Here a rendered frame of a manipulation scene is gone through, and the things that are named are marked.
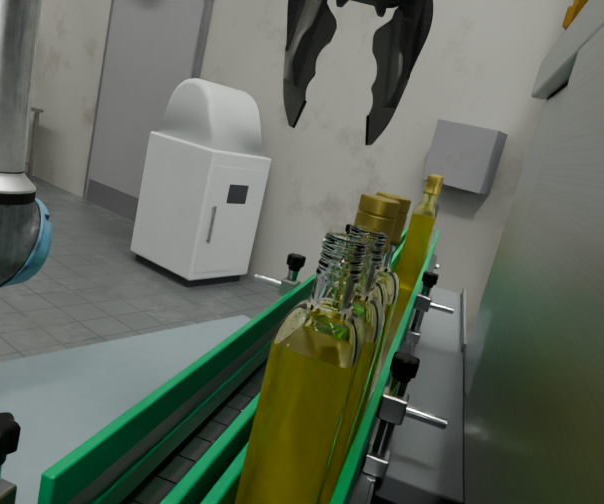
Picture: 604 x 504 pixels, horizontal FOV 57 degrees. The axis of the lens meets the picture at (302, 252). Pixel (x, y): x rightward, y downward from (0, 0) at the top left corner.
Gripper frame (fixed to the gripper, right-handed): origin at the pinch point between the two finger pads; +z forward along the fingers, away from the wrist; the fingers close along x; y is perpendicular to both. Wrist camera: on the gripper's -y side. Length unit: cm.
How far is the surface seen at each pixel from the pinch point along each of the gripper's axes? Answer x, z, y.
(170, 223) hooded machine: -94, 83, -325
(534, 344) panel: 14.0, 9.8, 13.0
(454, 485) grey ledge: 21.2, 33.4, -10.2
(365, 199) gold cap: 4.0, 5.6, -3.0
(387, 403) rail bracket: 11.7, 25.3, -8.4
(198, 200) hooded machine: -76, 61, -313
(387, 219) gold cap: 6.2, 6.7, -2.6
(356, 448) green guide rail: 8.0, 25.0, 2.0
